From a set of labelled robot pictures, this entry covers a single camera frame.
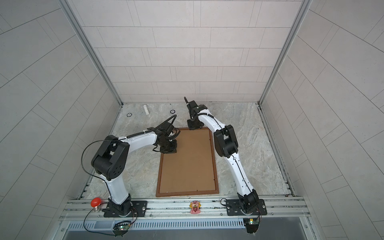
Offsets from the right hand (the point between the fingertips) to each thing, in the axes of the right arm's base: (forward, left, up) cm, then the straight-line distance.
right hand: (192, 127), depth 102 cm
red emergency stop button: (-43, +47, +3) cm, 64 cm away
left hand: (-16, +7, 0) cm, 18 cm away
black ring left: (+14, +46, +3) cm, 48 cm away
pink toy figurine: (-48, 0, +2) cm, 48 cm away
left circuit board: (-54, +32, +2) cm, 63 cm away
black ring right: (+15, +14, +1) cm, 21 cm away
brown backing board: (-28, +2, -1) cm, 28 cm away
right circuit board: (-56, -26, -3) cm, 61 cm away
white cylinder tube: (+17, +34, +3) cm, 38 cm away
